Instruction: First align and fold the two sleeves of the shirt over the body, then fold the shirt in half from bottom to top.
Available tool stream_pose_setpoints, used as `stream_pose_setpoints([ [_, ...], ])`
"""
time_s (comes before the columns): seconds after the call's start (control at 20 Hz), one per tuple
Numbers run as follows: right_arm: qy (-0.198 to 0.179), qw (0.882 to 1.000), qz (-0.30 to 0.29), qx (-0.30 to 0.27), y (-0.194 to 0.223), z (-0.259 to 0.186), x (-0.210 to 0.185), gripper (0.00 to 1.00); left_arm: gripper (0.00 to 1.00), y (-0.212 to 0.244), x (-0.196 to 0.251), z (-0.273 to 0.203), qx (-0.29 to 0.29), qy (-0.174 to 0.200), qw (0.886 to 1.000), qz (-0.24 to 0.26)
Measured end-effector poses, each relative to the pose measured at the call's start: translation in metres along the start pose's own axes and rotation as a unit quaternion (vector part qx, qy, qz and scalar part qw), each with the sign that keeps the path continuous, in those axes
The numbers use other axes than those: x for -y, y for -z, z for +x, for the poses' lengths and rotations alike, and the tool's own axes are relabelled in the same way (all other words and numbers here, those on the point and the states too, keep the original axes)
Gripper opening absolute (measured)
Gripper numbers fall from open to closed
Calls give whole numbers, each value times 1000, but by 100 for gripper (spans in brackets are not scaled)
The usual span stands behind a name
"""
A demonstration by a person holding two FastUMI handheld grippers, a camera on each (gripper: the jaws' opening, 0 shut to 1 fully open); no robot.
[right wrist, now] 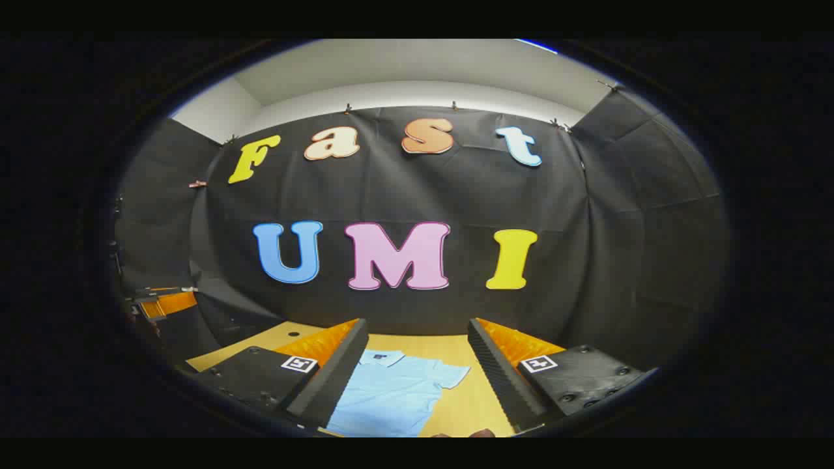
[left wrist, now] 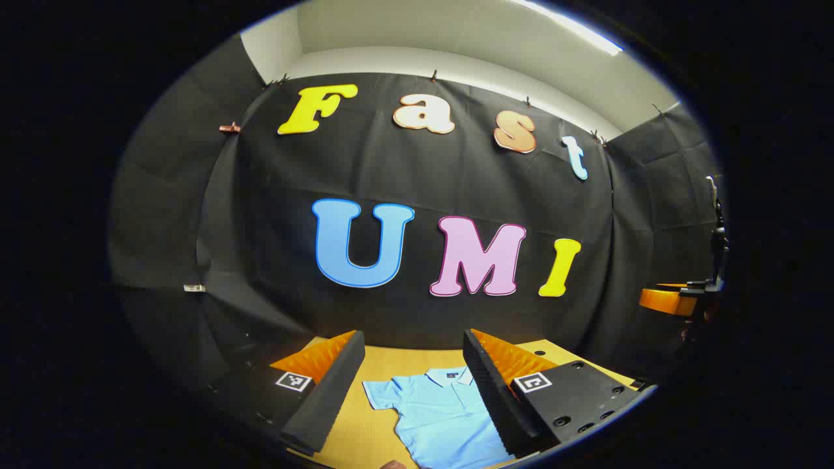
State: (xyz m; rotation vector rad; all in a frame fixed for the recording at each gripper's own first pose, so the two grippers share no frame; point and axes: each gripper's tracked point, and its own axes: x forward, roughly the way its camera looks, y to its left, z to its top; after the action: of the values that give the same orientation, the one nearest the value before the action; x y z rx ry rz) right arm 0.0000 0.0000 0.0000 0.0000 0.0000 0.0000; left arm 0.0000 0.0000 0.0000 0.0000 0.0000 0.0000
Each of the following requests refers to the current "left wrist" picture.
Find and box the black backdrop cloth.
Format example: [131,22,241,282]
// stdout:
[108,33,727,398]

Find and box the light blue T-shirt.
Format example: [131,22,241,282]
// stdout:
[362,367,515,469]

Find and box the long ceiling light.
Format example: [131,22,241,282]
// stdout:
[508,0,624,56]

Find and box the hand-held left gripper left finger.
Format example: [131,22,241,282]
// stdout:
[208,330,366,455]

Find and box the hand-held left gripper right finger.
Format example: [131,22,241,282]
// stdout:
[463,328,652,459]

